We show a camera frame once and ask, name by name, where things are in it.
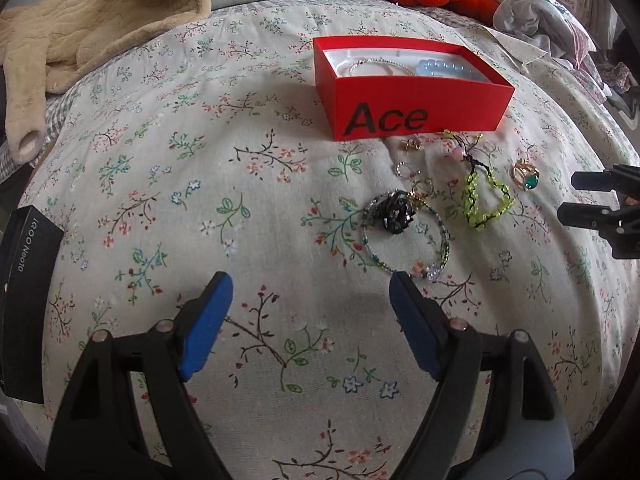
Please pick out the cream cloth piece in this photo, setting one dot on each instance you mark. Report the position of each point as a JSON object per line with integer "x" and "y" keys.
{"x": 522, "y": 45}

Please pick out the gold dangle earring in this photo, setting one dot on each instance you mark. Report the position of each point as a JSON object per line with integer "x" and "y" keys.
{"x": 412, "y": 144}

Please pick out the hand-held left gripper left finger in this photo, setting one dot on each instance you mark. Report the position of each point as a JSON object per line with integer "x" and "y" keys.
{"x": 210, "y": 325}

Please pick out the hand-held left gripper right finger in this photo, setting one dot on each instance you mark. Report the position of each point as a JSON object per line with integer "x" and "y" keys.
{"x": 415, "y": 330}

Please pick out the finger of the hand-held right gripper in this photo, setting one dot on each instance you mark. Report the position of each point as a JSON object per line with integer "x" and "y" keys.
{"x": 590, "y": 216}
{"x": 610, "y": 180}

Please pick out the floral patterned cloth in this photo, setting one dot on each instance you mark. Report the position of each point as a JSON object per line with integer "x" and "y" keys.
{"x": 615, "y": 77}

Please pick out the red cardboard box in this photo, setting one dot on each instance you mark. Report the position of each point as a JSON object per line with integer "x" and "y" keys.
{"x": 450, "y": 105}

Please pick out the black phone box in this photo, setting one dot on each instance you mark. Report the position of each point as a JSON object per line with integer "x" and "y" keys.
{"x": 27, "y": 310}

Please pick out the crumpled white grey clothes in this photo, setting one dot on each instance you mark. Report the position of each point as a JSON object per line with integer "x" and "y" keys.
{"x": 530, "y": 10}

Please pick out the beige fleece blanket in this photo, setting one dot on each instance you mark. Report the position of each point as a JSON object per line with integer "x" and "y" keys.
{"x": 100, "y": 15}

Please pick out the floral bedsheet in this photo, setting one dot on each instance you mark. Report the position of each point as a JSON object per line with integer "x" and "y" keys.
{"x": 200, "y": 185}

